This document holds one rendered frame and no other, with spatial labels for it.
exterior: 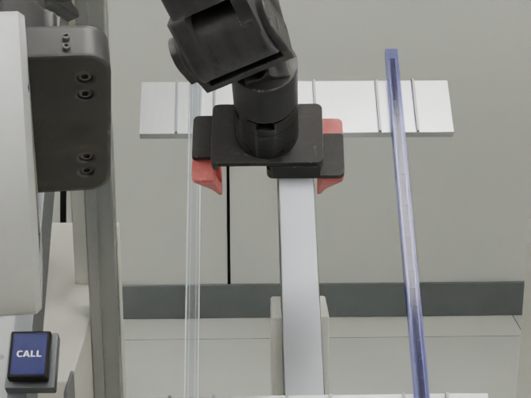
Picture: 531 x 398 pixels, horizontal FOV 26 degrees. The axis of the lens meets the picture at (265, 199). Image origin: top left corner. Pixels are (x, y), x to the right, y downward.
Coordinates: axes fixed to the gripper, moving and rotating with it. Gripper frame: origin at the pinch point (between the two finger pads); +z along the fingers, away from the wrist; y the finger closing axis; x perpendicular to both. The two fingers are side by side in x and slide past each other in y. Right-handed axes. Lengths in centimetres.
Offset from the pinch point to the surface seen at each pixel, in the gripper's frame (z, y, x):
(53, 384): 11.3, 21.9, 16.5
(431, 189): 174, -39, -104
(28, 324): 12.7, 25.5, 9.2
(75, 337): 51, 28, -6
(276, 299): 15.7, -0.5, 5.0
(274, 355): 15.8, -0.2, 11.5
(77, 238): 58, 31, -26
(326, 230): 181, -11, -95
